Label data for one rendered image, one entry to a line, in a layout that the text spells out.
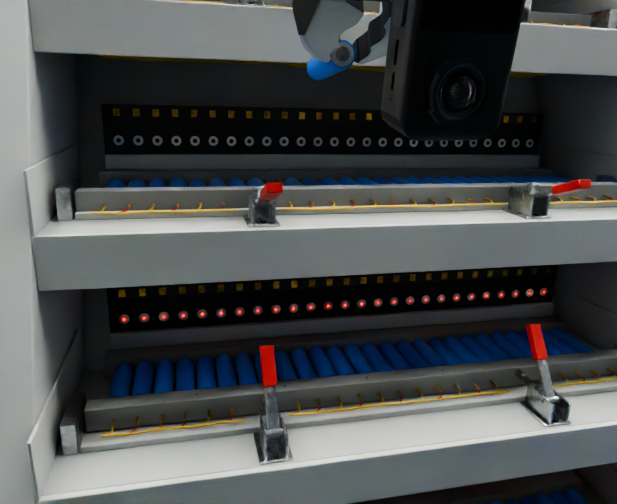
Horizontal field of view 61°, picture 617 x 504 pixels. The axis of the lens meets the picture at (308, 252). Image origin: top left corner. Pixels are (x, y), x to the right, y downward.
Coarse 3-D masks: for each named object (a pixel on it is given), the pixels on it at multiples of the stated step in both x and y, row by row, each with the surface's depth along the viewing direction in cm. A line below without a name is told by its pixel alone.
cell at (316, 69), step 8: (344, 40) 34; (336, 48) 34; (344, 48) 34; (352, 48) 34; (336, 56) 34; (344, 56) 34; (352, 56) 34; (312, 64) 38; (320, 64) 36; (328, 64) 34; (336, 64) 34; (344, 64) 34; (312, 72) 39; (320, 72) 37; (328, 72) 36; (336, 72) 36
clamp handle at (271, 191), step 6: (264, 186) 40; (270, 186) 39; (276, 186) 39; (282, 186) 39; (258, 192) 45; (264, 192) 40; (270, 192) 39; (276, 192) 39; (282, 192) 39; (258, 198) 44; (264, 198) 41; (270, 198) 41
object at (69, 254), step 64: (64, 192) 44; (64, 256) 41; (128, 256) 42; (192, 256) 43; (256, 256) 44; (320, 256) 46; (384, 256) 47; (448, 256) 49; (512, 256) 50; (576, 256) 52
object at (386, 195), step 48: (96, 192) 45; (144, 192) 46; (192, 192) 47; (240, 192) 48; (288, 192) 49; (336, 192) 50; (384, 192) 51; (432, 192) 53; (480, 192) 54; (576, 192) 56
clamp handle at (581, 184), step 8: (536, 184) 51; (560, 184) 47; (568, 184) 46; (576, 184) 45; (584, 184) 44; (528, 192) 51; (536, 192) 51; (544, 192) 49; (552, 192) 48; (560, 192) 47; (568, 192) 46
